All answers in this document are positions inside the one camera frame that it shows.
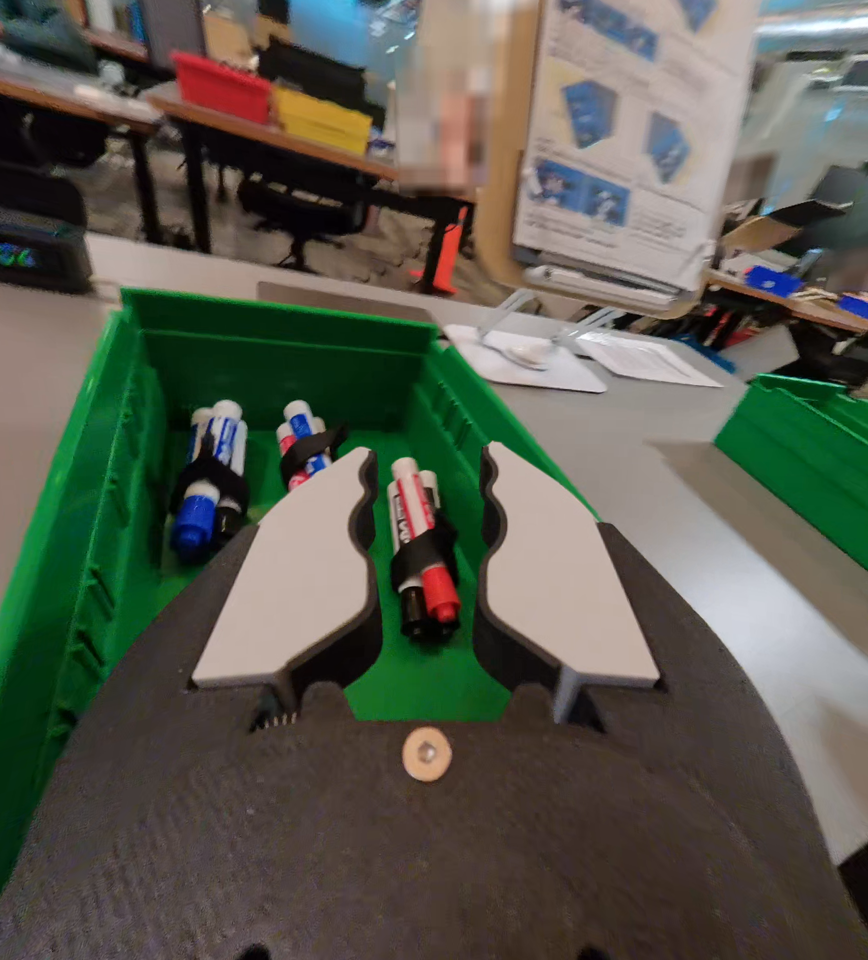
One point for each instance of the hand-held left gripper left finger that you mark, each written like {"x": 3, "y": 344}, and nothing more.
{"x": 291, "y": 592}

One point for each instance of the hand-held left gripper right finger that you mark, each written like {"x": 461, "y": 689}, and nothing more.
{"x": 576, "y": 600}

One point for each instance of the black dry erase marker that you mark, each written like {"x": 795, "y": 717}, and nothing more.
{"x": 428, "y": 484}
{"x": 228, "y": 521}
{"x": 415, "y": 611}

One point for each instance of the red dry erase marker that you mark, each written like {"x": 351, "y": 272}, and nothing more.
{"x": 441, "y": 596}
{"x": 287, "y": 442}

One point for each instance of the green plastic bin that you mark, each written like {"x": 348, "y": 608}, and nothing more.
{"x": 801, "y": 465}
{"x": 291, "y": 360}

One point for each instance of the blue dry erase marker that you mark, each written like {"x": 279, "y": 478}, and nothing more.
{"x": 302, "y": 427}
{"x": 192, "y": 529}

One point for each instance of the white board with black edge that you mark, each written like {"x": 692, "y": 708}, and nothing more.
{"x": 554, "y": 379}

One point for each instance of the clear plastic stand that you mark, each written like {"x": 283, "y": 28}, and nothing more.
{"x": 527, "y": 354}

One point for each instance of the printed paper sheet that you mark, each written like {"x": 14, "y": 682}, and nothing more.
{"x": 651, "y": 360}

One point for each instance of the black office chair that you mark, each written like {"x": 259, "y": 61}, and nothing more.
{"x": 299, "y": 210}

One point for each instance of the black box with lit display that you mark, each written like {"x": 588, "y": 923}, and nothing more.
{"x": 29, "y": 255}

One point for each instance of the wooden edged table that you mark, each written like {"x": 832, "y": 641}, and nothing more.
{"x": 314, "y": 150}
{"x": 44, "y": 94}

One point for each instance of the yellow plastic bin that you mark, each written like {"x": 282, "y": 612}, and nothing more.
{"x": 321, "y": 120}

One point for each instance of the poster on wooden board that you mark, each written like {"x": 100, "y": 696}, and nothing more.
{"x": 628, "y": 112}

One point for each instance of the red plastic bin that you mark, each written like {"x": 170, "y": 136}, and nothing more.
{"x": 220, "y": 86}

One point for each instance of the black plastic bin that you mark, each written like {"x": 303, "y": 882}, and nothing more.
{"x": 314, "y": 64}

